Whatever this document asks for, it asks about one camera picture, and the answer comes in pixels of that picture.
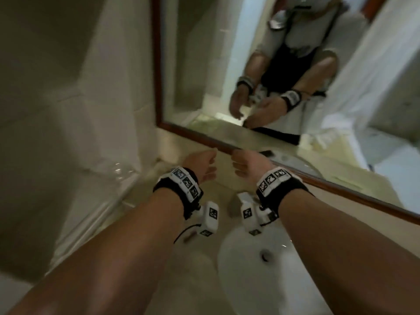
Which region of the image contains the person's left hand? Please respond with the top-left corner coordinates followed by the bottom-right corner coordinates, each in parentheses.
top-left (183, 148), bottom-right (219, 185)

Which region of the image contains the person's right hand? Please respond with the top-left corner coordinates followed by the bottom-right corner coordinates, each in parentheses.
top-left (231, 149), bottom-right (277, 180)

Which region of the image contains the person's right forearm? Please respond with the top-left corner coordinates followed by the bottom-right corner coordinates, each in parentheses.
top-left (276, 189), bottom-right (420, 315)

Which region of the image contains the person's left forearm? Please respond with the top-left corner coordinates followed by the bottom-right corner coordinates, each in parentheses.
top-left (6, 188), bottom-right (187, 315)

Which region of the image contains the black left wrist band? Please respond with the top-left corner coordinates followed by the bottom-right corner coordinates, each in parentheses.
top-left (152, 165), bottom-right (204, 221)

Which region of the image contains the black wrist band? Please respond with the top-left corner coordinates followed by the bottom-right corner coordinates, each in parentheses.
top-left (255, 166), bottom-right (311, 217)
top-left (152, 165), bottom-right (204, 221)

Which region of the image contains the black right wrist band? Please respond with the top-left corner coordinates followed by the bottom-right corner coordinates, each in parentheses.
top-left (255, 166), bottom-right (311, 217)

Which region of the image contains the metal sink drain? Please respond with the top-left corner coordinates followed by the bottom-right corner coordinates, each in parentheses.
top-left (260, 247), bottom-right (276, 264)

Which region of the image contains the round white sink basin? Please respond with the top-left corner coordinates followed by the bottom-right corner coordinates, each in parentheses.
top-left (216, 225), bottom-right (336, 315)

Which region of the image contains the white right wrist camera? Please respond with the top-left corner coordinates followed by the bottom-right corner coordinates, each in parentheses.
top-left (237, 192), bottom-right (280, 236)

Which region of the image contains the black cable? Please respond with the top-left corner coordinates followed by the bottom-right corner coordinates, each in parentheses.
top-left (173, 223), bottom-right (202, 244)

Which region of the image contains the wood framed wall mirror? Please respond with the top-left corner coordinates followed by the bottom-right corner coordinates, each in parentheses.
top-left (150, 0), bottom-right (420, 227)

